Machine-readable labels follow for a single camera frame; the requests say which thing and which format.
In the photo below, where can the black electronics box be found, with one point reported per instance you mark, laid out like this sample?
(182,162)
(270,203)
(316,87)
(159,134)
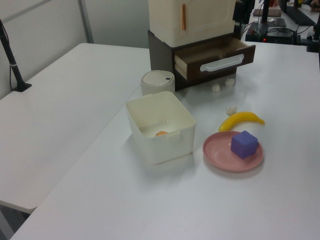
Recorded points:
(280,37)

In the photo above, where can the black table clamp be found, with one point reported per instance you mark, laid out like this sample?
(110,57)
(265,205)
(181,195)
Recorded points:
(312,45)

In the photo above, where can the crumpled white paper ball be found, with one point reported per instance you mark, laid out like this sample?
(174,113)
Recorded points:
(229,82)
(216,88)
(231,110)

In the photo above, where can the toasted bread toy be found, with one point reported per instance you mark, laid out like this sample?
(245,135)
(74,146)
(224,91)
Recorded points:
(161,133)

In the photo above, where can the cream toy fridge cabinet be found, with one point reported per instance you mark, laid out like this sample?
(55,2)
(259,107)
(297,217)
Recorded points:
(165,20)

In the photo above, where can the beige cardboard box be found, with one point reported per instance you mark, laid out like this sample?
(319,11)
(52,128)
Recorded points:
(273,12)

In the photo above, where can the pink plate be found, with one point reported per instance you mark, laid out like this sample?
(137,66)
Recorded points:
(217,152)

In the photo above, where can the dark brown drawer cabinet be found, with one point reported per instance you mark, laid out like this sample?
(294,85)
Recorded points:
(160,55)

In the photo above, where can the black camera stand pole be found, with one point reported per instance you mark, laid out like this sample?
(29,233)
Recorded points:
(13,67)

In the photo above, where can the white plastic storage box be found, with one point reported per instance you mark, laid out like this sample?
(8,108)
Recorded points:
(162,150)

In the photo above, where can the small white trash can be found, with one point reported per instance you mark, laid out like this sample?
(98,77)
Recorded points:
(156,78)

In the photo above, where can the black stand with base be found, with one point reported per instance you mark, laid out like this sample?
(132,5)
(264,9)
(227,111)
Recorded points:
(265,12)

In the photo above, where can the purple cube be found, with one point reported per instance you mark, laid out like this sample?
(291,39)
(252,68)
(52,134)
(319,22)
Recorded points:
(243,145)

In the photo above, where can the brown wooden drawer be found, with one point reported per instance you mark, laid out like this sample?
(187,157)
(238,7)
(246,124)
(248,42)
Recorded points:
(192,68)

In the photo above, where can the yellow toy banana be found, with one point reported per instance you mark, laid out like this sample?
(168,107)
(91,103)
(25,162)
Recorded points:
(240,117)

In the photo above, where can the dark robot gripper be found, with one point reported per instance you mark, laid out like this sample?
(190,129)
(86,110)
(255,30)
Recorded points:
(238,13)

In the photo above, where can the dark grey pad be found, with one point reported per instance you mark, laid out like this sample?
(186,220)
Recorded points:
(278,22)

